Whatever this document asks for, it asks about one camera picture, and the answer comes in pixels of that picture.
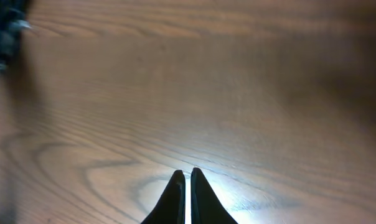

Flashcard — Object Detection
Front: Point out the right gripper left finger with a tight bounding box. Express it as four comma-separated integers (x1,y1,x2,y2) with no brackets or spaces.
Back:
141,170,186,224

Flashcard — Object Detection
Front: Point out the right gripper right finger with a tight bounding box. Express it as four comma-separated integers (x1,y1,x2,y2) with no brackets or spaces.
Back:
190,167,238,224

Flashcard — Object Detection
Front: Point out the navy folded t-shirt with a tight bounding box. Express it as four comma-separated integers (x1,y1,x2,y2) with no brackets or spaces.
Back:
0,0,31,74

